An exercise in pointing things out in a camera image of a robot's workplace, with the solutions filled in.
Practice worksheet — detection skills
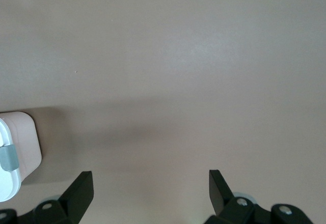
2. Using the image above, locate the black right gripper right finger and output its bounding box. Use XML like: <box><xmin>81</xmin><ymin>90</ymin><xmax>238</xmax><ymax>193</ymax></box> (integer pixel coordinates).
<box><xmin>205</xmin><ymin>169</ymin><xmax>255</xmax><ymax>224</ymax></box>

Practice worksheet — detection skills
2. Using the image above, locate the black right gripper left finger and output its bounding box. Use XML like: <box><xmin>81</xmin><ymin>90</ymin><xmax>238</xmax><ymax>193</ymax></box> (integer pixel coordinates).
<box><xmin>32</xmin><ymin>171</ymin><xmax>94</xmax><ymax>224</ymax></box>

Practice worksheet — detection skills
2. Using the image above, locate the pale pink box base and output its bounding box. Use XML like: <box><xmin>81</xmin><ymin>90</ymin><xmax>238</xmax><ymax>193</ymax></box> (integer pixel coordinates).
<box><xmin>0</xmin><ymin>111</ymin><xmax>42</xmax><ymax>185</ymax></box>

